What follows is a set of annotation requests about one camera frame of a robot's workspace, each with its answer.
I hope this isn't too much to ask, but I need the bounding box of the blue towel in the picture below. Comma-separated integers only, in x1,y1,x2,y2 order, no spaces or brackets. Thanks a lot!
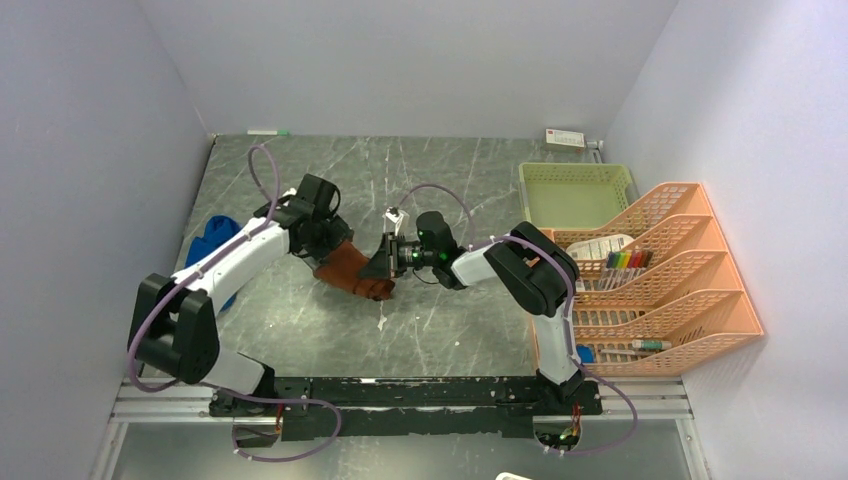
184,215,243,313

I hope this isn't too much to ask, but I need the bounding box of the coloured marker set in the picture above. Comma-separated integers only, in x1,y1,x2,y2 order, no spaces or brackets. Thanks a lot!
605,250,653,270

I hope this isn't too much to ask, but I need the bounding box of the green plastic basket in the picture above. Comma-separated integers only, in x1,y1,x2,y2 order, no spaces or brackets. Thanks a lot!
519,162,633,229

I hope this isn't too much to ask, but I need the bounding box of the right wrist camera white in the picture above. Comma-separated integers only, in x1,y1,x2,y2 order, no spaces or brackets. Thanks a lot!
384,207,408,236

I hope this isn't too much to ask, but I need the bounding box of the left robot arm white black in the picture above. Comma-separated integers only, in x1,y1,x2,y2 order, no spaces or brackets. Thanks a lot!
127,174,353,417

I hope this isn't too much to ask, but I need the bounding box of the purple cable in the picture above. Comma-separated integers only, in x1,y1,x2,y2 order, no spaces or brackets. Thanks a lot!
396,183,639,458
125,144,344,463

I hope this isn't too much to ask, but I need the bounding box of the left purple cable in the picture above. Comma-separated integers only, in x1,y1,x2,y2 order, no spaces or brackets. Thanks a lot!
125,144,344,463

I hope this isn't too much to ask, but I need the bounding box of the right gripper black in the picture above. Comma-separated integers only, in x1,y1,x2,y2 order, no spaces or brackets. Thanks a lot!
358,232,438,279

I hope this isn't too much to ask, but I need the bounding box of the brown towel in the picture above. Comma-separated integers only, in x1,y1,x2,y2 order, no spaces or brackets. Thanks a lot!
313,240,395,301

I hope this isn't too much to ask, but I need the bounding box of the white green marker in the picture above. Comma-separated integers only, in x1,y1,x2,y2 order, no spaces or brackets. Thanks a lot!
246,129,290,136

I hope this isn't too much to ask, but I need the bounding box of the orange file organizer rack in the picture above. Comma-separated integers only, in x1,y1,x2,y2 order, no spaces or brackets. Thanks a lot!
546,182,764,377

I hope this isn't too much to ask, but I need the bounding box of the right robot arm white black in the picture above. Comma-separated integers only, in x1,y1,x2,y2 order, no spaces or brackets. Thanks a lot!
358,211,585,414

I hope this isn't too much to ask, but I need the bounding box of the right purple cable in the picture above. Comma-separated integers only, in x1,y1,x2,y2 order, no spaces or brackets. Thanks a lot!
396,183,639,458

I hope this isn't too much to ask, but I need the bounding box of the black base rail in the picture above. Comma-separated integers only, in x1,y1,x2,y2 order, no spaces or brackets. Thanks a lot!
209,374,603,441

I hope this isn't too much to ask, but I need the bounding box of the white red box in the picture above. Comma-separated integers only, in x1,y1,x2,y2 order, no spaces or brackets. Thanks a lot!
544,129,586,150

